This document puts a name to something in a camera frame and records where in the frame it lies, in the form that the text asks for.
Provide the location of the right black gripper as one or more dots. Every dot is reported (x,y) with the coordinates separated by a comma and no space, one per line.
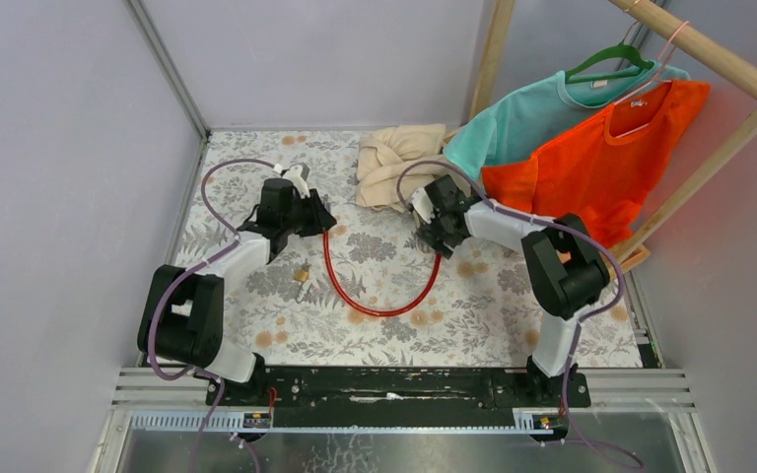
(429,234)

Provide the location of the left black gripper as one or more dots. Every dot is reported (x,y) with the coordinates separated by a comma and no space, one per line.
(320,218)

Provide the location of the red cable lock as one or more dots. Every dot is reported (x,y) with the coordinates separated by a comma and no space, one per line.
(378,276)

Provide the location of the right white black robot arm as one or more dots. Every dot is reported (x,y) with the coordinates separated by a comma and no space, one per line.
(565,269)

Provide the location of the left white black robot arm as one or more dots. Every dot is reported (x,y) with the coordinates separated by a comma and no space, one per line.
(183,319)

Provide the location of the beige crumpled cloth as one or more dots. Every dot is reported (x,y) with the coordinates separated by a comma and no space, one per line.
(395,161)

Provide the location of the teal t-shirt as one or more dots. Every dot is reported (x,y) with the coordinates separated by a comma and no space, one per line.
(509,130)

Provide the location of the orange t-shirt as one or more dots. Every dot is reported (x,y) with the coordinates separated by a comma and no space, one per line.
(604,168)

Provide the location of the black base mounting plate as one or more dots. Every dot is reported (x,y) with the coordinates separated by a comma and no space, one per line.
(406,398)

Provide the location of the wooden clothes rack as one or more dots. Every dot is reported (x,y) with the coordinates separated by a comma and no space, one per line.
(726,64)

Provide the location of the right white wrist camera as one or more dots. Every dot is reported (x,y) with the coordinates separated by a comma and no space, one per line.
(422,205)

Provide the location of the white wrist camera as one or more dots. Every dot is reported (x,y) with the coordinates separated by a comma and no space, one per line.
(297,174)
(422,205)

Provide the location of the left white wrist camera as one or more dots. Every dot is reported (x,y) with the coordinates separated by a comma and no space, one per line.
(297,174)

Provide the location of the aluminium frame rail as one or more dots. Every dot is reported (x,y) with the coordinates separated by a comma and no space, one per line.
(148,29)

